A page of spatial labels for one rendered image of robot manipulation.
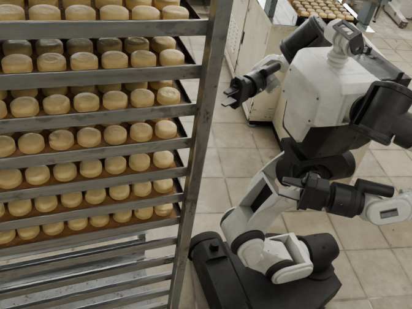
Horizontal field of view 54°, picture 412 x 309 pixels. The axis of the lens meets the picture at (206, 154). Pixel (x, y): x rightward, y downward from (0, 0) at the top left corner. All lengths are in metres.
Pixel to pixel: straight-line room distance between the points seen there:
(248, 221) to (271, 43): 1.51
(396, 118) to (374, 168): 2.06
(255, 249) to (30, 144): 0.97
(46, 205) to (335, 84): 0.80
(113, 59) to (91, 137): 0.19
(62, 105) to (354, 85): 0.76
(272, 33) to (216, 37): 1.99
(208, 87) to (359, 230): 2.00
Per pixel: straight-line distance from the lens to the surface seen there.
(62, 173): 0.95
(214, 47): 0.75
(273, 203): 1.45
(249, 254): 1.59
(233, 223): 1.58
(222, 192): 2.55
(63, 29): 0.72
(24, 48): 0.84
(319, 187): 1.12
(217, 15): 0.73
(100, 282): 1.94
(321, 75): 1.21
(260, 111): 3.02
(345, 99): 1.18
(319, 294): 2.06
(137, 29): 0.73
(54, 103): 0.84
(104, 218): 1.08
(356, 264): 2.48
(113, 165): 0.95
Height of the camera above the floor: 1.80
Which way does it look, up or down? 40 degrees down
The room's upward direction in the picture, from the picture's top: 10 degrees clockwise
